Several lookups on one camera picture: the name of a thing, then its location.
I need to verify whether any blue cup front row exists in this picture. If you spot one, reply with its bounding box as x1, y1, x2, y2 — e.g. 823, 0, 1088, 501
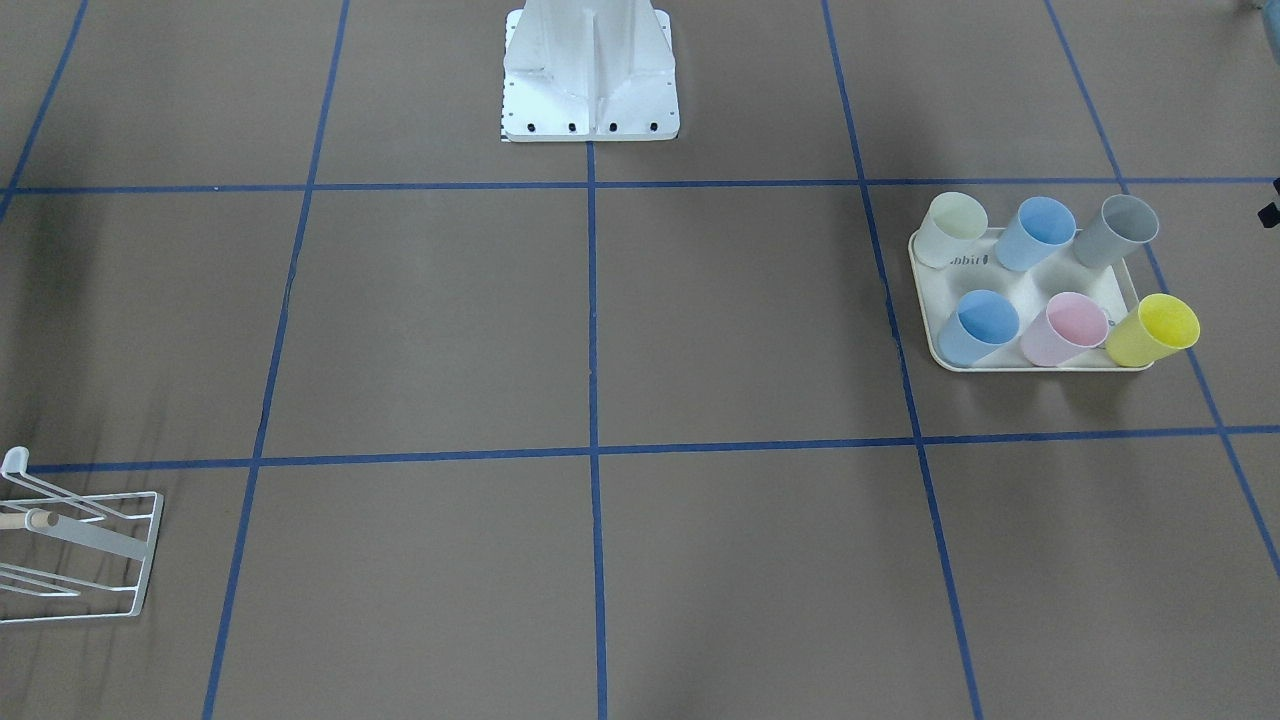
936, 290, 1020, 366

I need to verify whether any blue cup row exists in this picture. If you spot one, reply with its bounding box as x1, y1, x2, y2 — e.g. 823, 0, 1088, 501
995, 196, 1076, 272
936, 290, 1020, 366

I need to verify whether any pink plastic cup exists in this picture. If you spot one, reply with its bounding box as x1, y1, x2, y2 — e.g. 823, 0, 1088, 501
1019, 292, 1110, 366

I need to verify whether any yellow plastic cup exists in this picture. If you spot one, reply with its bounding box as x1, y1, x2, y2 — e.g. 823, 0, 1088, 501
1103, 293, 1201, 368

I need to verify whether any cream plastic cup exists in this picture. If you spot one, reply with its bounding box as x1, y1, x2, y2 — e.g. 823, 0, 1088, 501
911, 191, 988, 269

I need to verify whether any blue cup back row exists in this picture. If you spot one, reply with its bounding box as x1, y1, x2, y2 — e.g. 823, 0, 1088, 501
995, 196, 1076, 272

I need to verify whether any grey plastic cup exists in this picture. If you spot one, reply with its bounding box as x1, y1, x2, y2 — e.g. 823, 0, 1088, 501
1071, 193, 1160, 268

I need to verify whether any cream plastic tray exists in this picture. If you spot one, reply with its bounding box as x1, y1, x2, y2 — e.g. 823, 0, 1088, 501
908, 227, 1153, 373

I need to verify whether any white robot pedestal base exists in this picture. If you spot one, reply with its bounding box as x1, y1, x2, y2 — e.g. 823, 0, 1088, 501
500, 1, 681, 143

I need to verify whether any white wire cup rack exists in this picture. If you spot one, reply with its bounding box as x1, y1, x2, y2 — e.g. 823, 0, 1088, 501
3, 446, 165, 625

